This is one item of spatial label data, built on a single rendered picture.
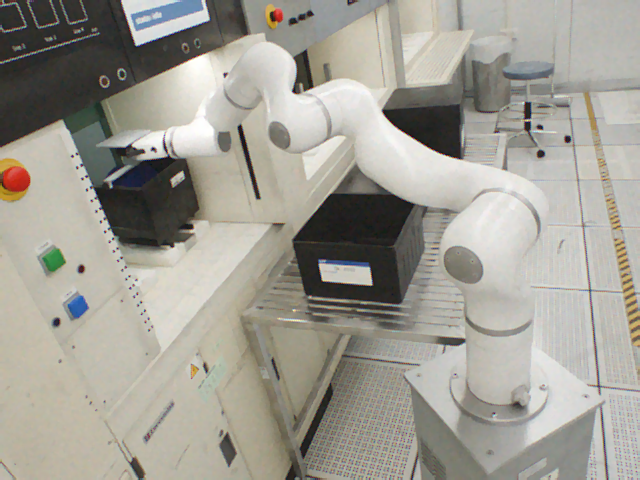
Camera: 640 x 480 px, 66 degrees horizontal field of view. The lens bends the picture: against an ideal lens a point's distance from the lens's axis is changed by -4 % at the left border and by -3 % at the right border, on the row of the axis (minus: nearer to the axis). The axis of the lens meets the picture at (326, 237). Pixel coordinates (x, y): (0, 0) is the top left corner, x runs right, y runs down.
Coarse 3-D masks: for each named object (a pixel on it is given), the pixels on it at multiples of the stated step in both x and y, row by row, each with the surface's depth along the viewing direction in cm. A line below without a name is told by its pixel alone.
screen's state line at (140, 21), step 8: (184, 0) 113; (192, 0) 115; (200, 0) 118; (152, 8) 103; (160, 8) 106; (168, 8) 108; (176, 8) 110; (184, 8) 113; (192, 8) 115; (200, 8) 118; (136, 16) 99; (144, 16) 101; (152, 16) 104; (160, 16) 106; (168, 16) 108; (176, 16) 110; (136, 24) 100; (144, 24) 102; (152, 24) 104
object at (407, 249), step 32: (320, 224) 146; (352, 224) 154; (384, 224) 150; (416, 224) 138; (320, 256) 129; (352, 256) 125; (384, 256) 122; (416, 256) 139; (320, 288) 135; (352, 288) 131; (384, 288) 127
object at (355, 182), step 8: (352, 168) 183; (352, 176) 177; (360, 176) 176; (344, 184) 173; (352, 184) 171; (360, 184) 170; (368, 184) 169; (376, 184) 167; (336, 192) 168; (344, 192) 167; (352, 192) 166; (360, 192) 165; (368, 192) 164; (376, 192) 163; (384, 192) 162; (424, 208) 167
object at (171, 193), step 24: (120, 144) 132; (168, 168) 141; (96, 192) 138; (120, 192) 134; (144, 192) 132; (168, 192) 142; (192, 192) 152; (120, 216) 139; (144, 216) 136; (168, 216) 142; (192, 216) 154; (120, 240) 152; (144, 240) 149
